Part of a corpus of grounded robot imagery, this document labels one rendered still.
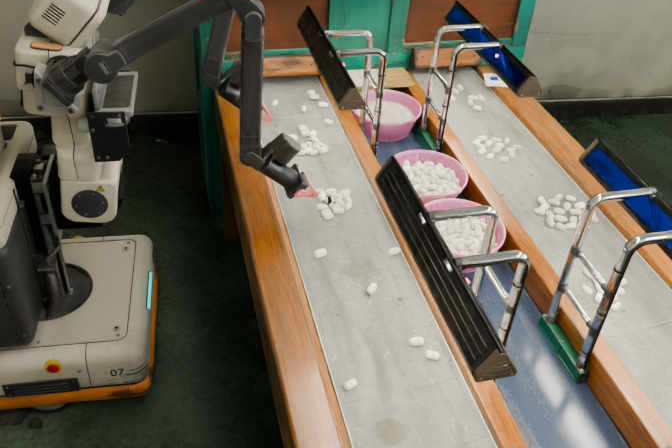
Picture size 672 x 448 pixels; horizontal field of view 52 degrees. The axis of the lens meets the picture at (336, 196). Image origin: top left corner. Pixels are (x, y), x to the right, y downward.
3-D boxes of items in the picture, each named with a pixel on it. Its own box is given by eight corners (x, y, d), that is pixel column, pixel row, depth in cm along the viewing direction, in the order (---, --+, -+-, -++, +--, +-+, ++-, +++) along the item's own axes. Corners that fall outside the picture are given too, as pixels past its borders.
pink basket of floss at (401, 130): (396, 154, 245) (399, 131, 240) (335, 130, 256) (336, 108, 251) (430, 125, 264) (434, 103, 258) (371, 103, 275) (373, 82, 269)
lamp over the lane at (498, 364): (475, 384, 119) (482, 356, 115) (373, 181, 167) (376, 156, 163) (516, 377, 121) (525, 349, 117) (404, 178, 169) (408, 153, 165)
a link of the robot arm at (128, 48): (240, -37, 164) (241, -26, 156) (268, 12, 171) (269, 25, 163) (83, 47, 170) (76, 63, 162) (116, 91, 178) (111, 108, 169)
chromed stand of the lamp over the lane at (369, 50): (324, 175, 232) (331, 53, 206) (312, 144, 248) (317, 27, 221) (378, 170, 236) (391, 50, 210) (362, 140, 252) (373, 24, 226)
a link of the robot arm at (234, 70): (204, 71, 216) (200, 79, 209) (227, 45, 213) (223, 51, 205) (233, 96, 220) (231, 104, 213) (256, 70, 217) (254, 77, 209)
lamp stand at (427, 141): (434, 165, 241) (455, 47, 215) (416, 135, 257) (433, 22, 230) (484, 160, 246) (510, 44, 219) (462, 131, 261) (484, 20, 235)
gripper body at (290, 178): (299, 165, 199) (281, 153, 194) (307, 185, 191) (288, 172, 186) (285, 180, 200) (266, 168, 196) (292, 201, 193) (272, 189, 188)
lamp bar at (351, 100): (338, 111, 194) (340, 88, 190) (296, 25, 242) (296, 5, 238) (365, 109, 196) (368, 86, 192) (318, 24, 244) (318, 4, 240)
